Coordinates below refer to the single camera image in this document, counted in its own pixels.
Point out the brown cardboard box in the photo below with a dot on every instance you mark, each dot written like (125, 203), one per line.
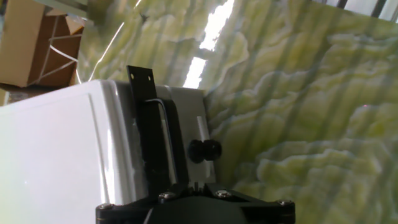
(28, 43)

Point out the green marble pattern mat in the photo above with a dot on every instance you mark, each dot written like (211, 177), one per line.
(295, 124)

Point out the white drawer cabinet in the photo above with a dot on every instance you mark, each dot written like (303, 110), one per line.
(46, 155)

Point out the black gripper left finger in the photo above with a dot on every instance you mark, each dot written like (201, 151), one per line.
(130, 210)

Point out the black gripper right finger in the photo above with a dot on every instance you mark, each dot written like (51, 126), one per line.
(267, 210)

